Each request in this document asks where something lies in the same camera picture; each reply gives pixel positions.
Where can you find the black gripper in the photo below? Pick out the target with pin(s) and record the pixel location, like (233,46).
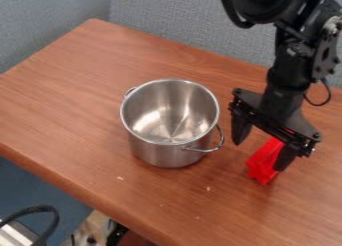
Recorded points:
(273,111)

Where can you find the red plastic block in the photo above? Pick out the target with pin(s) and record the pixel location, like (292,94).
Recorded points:
(261,160)

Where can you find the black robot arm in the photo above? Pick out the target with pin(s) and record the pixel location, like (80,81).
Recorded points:
(307,29)

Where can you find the stainless steel metal pot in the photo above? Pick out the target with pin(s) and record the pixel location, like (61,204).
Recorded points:
(171,118)

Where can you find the wooden table leg base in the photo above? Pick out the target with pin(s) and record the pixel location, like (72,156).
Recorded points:
(97,231)

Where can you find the grey device under table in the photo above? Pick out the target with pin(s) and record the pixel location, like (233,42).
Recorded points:
(14,234)

